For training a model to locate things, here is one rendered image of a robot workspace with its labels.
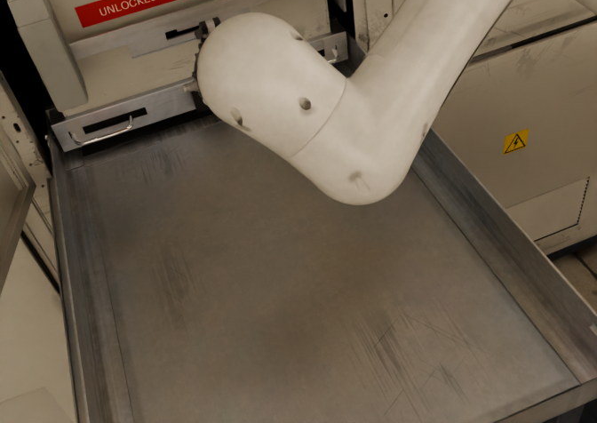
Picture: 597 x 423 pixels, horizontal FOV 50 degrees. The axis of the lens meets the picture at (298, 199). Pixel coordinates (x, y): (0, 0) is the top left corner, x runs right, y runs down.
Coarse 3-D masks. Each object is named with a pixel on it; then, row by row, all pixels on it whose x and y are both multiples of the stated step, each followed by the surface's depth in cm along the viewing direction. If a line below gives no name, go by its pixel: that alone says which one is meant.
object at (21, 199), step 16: (0, 128) 101; (0, 160) 106; (16, 160) 105; (0, 176) 105; (0, 192) 104; (16, 192) 109; (32, 192) 109; (0, 208) 103; (16, 208) 107; (0, 224) 103; (16, 224) 102; (0, 240) 102; (16, 240) 101; (0, 256) 100; (0, 272) 95; (0, 288) 95
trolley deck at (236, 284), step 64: (128, 192) 106; (192, 192) 104; (256, 192) 102; (320, 192) 100; (128, 256) 96; (192, 256) 94; (256, 256) 92; (320, 256) 91; (384, 256) 89; (448, 256) 88; (64, 320) 88; (128, 320) 87; (192, 320) 86; (256, 320) 84; (320, 320) 83; (384, 320) 82; (448, 320) 81; (512, 320) 79; (128, 384) 80; (192, 384) 79; (256, 384) 78; (320, 384) 77; (384, 384) 76; (448, 384) 75; (512, 384) 74; (576, 384) 72
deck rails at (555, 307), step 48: (432, 144) 98; (432, 192) 96; (480, 192) 88; (96, 240) 98; (480, 240) 88; (528, 240) 79; (96, 288) 92; (528, 288) 82; (96, 336) 86; (576, 336) 76; (96, 384) 79
